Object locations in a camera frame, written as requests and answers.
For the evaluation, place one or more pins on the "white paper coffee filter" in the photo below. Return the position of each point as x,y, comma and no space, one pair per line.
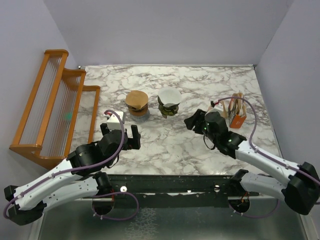
169,96

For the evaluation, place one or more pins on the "dark green glass dripper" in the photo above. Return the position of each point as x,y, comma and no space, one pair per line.
167,111

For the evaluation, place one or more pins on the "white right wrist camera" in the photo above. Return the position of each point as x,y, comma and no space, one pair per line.
215,107

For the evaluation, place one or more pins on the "brown wooden dripper collar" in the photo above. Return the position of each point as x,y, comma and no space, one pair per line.
138,112

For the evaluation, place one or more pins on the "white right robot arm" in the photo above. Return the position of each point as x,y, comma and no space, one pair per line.
298,185

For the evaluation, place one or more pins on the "orange coffee filter box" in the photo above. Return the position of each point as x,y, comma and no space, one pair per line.
235,111

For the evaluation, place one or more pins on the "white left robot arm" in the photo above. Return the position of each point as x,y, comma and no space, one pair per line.
77,176

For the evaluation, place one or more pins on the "orange wooden rack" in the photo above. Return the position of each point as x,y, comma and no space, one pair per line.
45,134

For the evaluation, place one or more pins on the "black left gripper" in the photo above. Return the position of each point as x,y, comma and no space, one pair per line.
134,143

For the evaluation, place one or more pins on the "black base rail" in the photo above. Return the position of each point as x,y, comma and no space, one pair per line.
171,191

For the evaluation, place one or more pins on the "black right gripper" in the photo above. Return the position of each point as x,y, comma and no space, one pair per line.
196,119

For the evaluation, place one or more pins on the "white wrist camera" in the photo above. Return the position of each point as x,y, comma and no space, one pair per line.
215,107
112,121

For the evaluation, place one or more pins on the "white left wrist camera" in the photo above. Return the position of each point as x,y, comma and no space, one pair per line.
112,121

